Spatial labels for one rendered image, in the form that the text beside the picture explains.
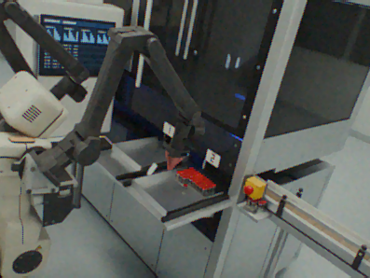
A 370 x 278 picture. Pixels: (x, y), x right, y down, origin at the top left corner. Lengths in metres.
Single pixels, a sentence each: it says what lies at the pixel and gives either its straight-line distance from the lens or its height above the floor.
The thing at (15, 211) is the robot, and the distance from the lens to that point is 1.43.
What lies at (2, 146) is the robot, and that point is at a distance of 1.20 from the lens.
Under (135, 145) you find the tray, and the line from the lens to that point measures 2.05.
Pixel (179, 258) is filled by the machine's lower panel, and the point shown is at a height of 0.34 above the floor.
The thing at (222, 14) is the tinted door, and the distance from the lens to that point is 1.71.
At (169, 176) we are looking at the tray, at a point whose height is 0.88.
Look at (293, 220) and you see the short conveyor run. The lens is 1.71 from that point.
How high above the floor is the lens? 1.78
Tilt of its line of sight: 24 degrees down
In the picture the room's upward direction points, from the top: 12 degrees clockwise
